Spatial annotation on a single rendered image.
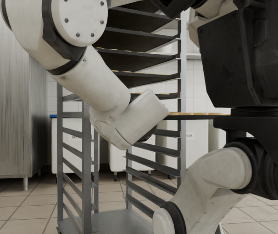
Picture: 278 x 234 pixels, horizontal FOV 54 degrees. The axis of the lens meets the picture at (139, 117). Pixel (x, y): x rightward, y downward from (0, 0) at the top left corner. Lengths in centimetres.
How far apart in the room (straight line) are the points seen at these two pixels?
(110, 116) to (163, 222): 47
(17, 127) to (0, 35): 91
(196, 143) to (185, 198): 248
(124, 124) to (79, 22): 24
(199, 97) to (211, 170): 336
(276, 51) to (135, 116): 26
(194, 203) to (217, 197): 9
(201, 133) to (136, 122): 279
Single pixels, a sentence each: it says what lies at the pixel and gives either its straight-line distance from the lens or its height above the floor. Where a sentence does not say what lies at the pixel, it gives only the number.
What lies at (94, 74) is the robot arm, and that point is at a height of 85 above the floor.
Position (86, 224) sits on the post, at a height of 36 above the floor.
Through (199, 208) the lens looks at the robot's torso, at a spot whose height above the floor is 54.
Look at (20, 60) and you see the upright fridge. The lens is 292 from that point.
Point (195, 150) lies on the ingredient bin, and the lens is 327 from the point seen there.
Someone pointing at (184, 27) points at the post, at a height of 118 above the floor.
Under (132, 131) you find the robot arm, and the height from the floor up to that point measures 76.
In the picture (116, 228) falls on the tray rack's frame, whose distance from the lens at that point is 163.
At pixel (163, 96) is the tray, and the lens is 123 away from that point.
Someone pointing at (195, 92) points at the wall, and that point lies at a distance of 395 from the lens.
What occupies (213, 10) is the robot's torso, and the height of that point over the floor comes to 99.
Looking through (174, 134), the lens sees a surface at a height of 69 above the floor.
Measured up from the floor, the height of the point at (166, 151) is 60.
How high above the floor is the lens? 79
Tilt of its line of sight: 1 degrees down
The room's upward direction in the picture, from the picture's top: straight up
